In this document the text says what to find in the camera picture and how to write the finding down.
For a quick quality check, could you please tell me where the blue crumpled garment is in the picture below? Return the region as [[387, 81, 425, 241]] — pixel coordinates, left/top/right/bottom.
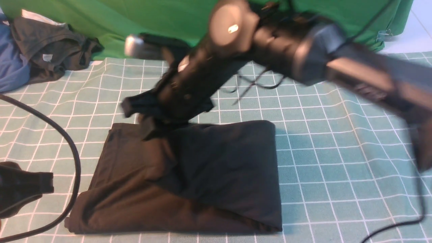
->
[[0, 13, 30, 93]]

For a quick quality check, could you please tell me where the black right camera cable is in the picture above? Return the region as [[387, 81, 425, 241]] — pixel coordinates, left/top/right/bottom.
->
[[229, 0, 426, 243]]

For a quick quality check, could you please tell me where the black left camera cable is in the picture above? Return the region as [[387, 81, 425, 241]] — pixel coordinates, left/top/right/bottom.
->
[[0, 94, 82, 243]]

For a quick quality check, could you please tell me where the green backdrop cloth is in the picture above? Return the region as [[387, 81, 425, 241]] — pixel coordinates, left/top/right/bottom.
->
[[0, 0, 413, 61]]

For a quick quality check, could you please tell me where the crumpled dark gray shirt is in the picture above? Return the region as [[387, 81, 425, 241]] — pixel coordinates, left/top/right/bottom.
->
[[10, 17, 104, 84]]

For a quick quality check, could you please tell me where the gray right robot arm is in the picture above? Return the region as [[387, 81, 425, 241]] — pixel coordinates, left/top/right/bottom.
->
[[121, 0, 432, 172]]

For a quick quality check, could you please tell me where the black camera cable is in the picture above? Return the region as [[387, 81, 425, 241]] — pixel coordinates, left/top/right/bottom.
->
[[229, 0, 426, 243], [0, 94, 82, 243]]

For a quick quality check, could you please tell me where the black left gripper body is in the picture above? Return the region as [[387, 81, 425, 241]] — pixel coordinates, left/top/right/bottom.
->
[[0, 161, 54, 219]]

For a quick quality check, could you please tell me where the metal binder clip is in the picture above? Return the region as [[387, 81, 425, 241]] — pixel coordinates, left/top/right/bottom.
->
[[375, 29, 393, 42]]

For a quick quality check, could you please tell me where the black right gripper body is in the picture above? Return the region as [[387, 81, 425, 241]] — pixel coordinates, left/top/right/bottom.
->
[[121, 40, 247, 140]]

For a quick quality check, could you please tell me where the dark gray long-sleeve top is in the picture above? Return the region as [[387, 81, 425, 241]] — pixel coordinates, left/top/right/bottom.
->
[[64, 120, 282, 234]]

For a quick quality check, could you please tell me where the white cloth behind pile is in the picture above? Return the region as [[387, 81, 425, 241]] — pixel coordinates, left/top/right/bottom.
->
[[21, 9, 69, 29]]

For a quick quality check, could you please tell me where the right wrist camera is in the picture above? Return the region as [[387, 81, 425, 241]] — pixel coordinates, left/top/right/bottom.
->
[[124, 33, 191, 65]]

